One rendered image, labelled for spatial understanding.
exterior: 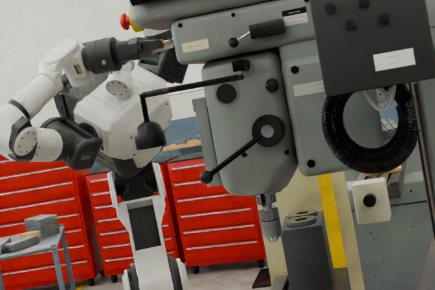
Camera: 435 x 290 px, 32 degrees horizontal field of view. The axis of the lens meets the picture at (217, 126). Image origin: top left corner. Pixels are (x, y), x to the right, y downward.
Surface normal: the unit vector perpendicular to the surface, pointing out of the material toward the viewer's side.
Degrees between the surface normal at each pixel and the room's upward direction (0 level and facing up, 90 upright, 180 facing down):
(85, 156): 126
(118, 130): 107
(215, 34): 90
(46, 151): 121
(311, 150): 90
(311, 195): 90
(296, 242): 90
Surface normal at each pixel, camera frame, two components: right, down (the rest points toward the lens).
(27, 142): 0.83, 0.40
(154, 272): 0.04, -0.46
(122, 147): 0.15, 0.68
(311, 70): -0.19, 0.09
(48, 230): 0.66, -0.08
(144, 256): 0.08, -0.25
